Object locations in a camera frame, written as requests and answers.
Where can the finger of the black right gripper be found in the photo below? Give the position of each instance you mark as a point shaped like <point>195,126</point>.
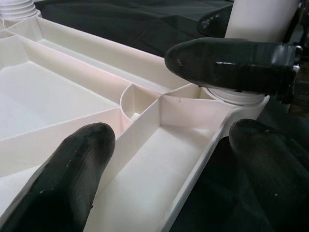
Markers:
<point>229,65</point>
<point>213,24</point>

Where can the white plastic children table top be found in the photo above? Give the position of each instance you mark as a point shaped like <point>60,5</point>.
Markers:
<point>72,96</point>

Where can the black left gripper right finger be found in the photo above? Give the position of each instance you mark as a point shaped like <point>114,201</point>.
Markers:
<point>277,174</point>

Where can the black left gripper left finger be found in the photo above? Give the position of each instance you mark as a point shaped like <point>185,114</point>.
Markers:
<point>60,174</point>

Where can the black table cloth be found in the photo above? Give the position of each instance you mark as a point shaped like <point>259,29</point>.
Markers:
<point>144,24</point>

